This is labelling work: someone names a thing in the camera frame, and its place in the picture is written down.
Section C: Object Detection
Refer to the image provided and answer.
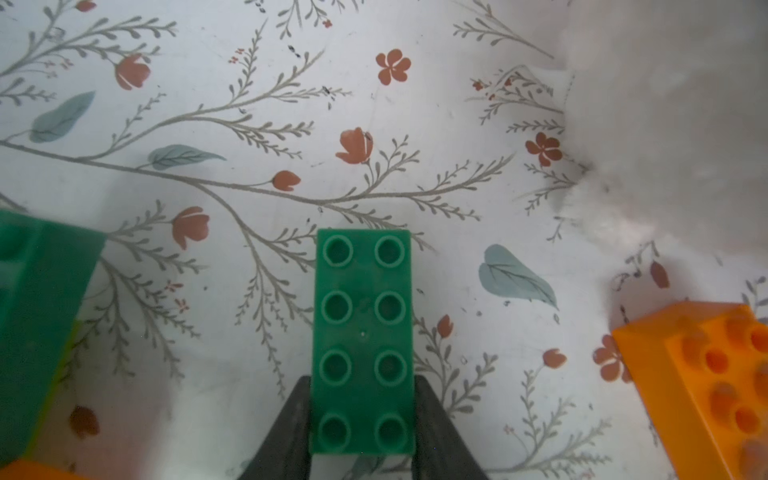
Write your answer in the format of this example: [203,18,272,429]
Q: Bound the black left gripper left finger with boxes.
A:
[238,376,312,480]

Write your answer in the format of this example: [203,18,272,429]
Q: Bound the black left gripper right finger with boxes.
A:
[412,375,489,480]

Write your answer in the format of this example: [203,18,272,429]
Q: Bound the dark green lego brick back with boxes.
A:
[310,229,415,456]

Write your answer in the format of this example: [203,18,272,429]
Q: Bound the dark green lego brick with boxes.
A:
[1,210,106,465]
[310,229,415,456]

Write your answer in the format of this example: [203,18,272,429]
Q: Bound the orange lego brick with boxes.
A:
[0,459,86,480]
[612,301,767,479]

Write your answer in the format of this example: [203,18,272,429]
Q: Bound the white pink plush toy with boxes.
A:
[562,1,767,255]

